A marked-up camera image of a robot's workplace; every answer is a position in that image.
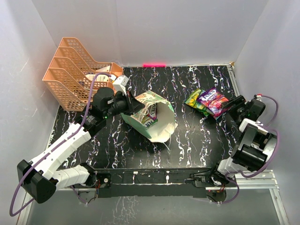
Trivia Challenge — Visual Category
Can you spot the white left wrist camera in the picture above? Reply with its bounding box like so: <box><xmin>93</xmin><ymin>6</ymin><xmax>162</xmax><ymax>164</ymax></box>
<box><xmin>113</xmin><ymin>75</ymin><xmax>129</xmax><ymax>96</ymax></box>

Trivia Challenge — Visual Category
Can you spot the green Fox's candy bag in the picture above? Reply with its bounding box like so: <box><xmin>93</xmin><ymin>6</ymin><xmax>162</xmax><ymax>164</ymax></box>
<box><xmin>199</xmin><ymin>103</ymin><xmax>215</xmax><ymax>117</ymax></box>

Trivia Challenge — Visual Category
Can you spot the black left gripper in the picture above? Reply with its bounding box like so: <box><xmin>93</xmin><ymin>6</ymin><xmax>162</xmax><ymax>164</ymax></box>
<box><xmin>104</xmin><ymin>90</ymin><xmax>145</xmax><ymax>119</ymax></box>

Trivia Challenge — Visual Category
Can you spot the green paper gift bag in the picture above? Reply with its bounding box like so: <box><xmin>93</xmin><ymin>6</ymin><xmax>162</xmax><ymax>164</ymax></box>
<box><xmin>121</xmin><ymin>90</ymin><xmax>178</xmax><ymax>143</ymax></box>

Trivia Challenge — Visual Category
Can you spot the green spring tea candy bag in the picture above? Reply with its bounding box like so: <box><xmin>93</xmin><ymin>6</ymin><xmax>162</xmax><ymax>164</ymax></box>
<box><xmin>184</xmin><ymin>89</ymin><xmax>205</xmax><ymax>112</ymax></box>

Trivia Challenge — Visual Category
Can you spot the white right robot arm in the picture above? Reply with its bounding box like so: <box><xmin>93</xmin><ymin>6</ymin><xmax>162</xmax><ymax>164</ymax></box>
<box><xmin>209</xmin><ymin>94</ymin><xmax>277</xmax><ymax>187</ymax></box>

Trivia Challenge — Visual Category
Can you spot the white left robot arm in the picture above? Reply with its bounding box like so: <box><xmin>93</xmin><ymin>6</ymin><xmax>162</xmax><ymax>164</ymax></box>
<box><xmin>17</xmin><ymin>88</ymin><xmax>145</xmax><ymax>203</ymax></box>

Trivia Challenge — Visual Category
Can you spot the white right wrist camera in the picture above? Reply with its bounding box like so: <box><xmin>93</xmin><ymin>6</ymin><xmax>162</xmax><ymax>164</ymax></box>
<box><xmin>239</xmin><ymin>119</ymin><xmax>269</xmax><ymax>135</ymax></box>

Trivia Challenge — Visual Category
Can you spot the white labelled packet in organizer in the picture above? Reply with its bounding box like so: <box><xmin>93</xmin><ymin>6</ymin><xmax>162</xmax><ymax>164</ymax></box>
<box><xmin>86</xmin><ymin>74</ymin><xmax>110</xmax><ymax>82</ymax></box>

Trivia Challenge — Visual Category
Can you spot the pink tape strip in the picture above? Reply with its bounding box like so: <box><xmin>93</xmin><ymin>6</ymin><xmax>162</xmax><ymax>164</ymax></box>
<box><xmin>143</xmin><ymin>63</ymin><xmax>166</xmax><ymax>68</ymax></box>

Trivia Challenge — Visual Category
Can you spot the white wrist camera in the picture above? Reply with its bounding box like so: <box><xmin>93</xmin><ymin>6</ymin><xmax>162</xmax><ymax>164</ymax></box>
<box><xmin>113</xmin><ymin>75</ymin><xmax>129</xmax><ymax>96</ymax></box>
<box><xmin>239</xmin><ymin>119</ymin><xmax>269</xmax><ymax>135</ymax></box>

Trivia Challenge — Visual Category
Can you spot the orange plastic file organizer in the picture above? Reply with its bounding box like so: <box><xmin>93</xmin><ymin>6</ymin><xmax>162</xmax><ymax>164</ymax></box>
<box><xmin>43</xmin><ymin>37</ymin><xmax>123</xmax><ymax>111</ymax></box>

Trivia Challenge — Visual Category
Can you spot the purple Fox's berries candy bag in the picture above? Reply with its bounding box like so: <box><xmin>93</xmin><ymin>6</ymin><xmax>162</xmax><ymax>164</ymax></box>
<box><xmin>197</xmin><ymin>87</ymin><xmax>229</xmax><ymax>119</ymax></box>

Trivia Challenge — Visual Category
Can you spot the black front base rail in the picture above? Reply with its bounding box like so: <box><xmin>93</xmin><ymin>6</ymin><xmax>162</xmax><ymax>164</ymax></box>
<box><xmin>97</xmin><ymin>168</ymin><xmax>212</xmax><ymax>198</ymax></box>

